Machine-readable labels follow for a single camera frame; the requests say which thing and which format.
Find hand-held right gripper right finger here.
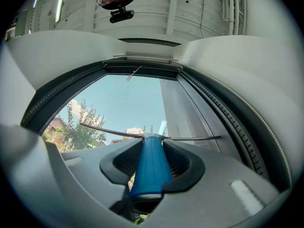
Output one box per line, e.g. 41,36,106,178
142,134,285,228

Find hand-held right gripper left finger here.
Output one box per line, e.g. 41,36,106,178
0,125,144,228

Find blue handled metal squeegee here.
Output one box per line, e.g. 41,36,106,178
79,122,221,199

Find large window glass pane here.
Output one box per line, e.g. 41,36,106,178
41,74,223,154

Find thin leafy tree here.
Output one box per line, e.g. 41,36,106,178
63,98,107,152

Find brick building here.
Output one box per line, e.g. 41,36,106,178
42,116,69,145

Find dark-framed window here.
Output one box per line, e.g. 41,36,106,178
20,57,293,192

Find white ceiling pipes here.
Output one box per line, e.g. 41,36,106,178
220,0,246,36

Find white bead chain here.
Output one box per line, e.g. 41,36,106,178
190,77,293,187

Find thin pull cord with tag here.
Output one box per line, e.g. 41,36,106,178
126,65,143,82

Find black head camera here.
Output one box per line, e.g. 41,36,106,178
109,7,135,24

